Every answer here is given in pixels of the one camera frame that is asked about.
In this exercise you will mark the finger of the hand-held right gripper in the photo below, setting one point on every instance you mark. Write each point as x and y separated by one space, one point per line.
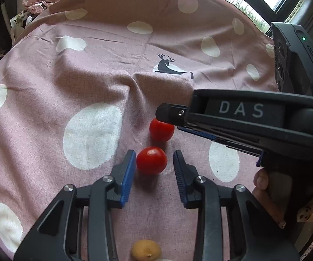
172 114
200 133

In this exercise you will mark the pink polka-dot blanket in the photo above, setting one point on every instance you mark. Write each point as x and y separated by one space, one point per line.
91 59

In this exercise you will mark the pink clothes pile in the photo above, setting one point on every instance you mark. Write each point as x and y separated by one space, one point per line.
40 2

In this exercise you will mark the person's right hand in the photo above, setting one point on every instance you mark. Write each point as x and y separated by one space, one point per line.
260 180

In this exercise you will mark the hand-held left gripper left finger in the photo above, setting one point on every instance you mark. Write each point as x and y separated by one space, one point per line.
128 176

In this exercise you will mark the tan longan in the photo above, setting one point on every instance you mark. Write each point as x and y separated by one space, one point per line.
145 250

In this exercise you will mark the red cherry tomato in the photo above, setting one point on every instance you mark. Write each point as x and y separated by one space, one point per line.
161 132
151 160

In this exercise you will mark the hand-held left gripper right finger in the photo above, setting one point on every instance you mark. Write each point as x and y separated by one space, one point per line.
178 174

